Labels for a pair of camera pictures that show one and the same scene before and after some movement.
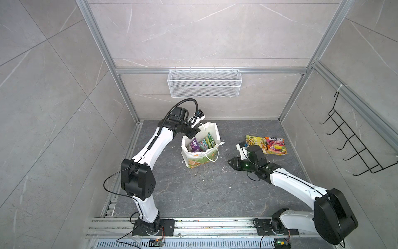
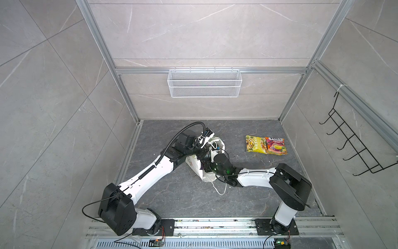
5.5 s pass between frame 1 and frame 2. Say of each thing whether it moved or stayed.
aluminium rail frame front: stayed
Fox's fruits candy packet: stayed
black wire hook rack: stayed
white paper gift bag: moved
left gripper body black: moved
